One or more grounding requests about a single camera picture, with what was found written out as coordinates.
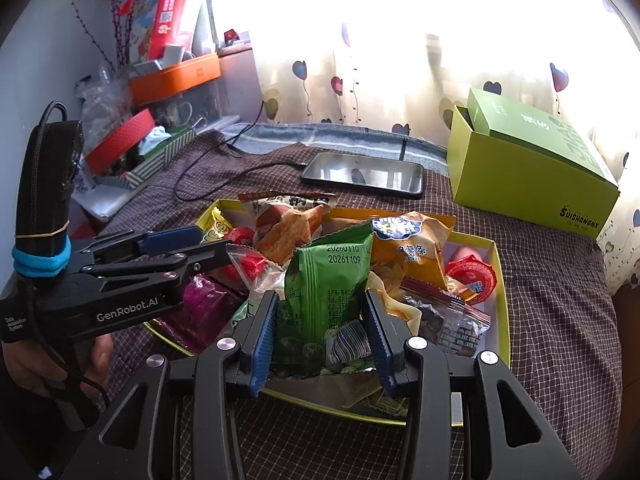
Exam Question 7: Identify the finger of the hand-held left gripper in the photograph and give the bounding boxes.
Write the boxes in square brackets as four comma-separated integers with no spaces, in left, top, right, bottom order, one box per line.
[82,240,236,301]
[70,226,203,266]

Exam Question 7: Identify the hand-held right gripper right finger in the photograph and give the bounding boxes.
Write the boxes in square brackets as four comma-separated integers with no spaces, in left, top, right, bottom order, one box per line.
[362,289,583,480]

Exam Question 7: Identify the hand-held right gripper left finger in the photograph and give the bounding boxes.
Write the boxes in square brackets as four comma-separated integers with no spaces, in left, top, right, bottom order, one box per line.
[65,290,281,480]

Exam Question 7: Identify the golden candy bar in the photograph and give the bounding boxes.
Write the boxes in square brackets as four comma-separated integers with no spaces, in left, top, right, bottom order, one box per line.
[205,207,234,242]

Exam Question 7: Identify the pink jelly cup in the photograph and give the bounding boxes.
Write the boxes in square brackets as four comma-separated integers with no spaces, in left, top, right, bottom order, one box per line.
[444,245,499,305]
[222,227,268,283]

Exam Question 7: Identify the purple snack packet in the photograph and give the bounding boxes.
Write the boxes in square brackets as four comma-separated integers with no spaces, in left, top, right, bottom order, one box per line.
[177,275,246,351]

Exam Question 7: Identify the dark seaweed snack bag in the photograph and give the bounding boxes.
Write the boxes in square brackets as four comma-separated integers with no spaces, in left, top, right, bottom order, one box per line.
[400,276,492,358]

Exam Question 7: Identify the orange fried snack packet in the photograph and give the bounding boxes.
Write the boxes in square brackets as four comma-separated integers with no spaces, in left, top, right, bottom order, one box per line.
[237,191,337,266]

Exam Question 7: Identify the green snack packet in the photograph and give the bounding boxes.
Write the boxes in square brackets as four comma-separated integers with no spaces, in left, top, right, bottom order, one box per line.
[272,220,381,376]

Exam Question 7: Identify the yellow chip bag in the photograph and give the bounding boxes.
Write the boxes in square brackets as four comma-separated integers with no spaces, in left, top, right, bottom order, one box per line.
[322,207,457,291]

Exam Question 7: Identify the shallow green cardboard tray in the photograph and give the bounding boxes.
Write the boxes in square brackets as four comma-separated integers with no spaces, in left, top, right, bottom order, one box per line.
[142,199,511,428]

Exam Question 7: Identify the person's left hand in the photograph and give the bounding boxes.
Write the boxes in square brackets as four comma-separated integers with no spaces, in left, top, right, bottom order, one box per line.
[4,335,115,401]

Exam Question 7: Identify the white side shelf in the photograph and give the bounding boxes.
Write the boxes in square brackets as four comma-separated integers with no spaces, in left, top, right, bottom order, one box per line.
[70,182,131,221]

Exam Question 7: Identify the green striped paper box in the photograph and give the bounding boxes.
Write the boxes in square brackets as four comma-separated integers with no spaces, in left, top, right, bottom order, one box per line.
[95,125,198,191]

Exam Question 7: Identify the light blue cloth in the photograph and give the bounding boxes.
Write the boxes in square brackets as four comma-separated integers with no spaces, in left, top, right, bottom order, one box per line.
[137,126,173,156]

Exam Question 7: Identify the red round lid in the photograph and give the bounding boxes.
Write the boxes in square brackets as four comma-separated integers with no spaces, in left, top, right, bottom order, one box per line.
[84,109,157,173]

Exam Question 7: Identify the clear storage box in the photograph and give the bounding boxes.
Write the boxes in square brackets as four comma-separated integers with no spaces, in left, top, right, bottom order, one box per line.
[145,80,223,128]

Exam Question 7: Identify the clear plastic bag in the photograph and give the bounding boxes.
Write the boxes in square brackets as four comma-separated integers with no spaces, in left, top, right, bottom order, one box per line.
[77,60,133,156]

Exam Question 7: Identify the orange flat box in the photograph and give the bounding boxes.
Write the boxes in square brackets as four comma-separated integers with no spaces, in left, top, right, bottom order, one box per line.
[129,52,222,106]

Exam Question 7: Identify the black smartphone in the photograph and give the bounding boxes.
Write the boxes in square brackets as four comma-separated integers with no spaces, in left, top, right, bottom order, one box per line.
[300,152,425,196]

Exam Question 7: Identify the white paper box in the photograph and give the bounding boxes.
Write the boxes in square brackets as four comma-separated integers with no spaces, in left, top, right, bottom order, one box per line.
[132,44,188,68]

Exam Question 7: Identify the green cardboard box with lid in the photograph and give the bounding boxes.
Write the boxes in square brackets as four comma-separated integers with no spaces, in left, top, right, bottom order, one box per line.
[446,87,621,241]

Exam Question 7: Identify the red printed gift carton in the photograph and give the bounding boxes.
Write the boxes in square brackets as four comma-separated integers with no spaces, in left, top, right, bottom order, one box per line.
[127,0,211,63]

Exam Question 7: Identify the purple dried flower branches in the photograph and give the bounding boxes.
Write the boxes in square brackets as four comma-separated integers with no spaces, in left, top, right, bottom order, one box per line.
[70,0,146,71]

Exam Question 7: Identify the heart print curtain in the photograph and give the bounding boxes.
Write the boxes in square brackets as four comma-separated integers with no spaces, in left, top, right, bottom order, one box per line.
[207,0,640,291]

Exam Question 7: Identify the thin black charging cable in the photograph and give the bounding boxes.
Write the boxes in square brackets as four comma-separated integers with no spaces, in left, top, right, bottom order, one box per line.
[175,100,308,203]

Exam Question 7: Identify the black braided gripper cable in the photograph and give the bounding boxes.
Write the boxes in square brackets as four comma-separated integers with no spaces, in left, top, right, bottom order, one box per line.
[39,101,68,125]

